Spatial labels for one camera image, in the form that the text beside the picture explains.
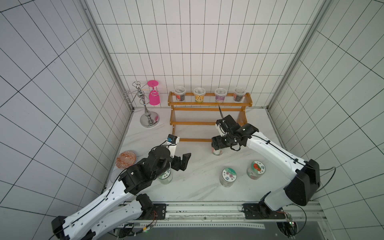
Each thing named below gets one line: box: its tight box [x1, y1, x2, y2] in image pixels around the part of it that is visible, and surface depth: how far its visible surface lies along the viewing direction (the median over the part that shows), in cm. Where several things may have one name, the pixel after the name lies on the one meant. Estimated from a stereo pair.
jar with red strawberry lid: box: [246, 160, 266, 180], surface depth 81 cm
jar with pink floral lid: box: [219, 167, 237, 188], surface depth 79 cm
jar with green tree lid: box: [158, 168, 173, 185], surface depth 79 cm
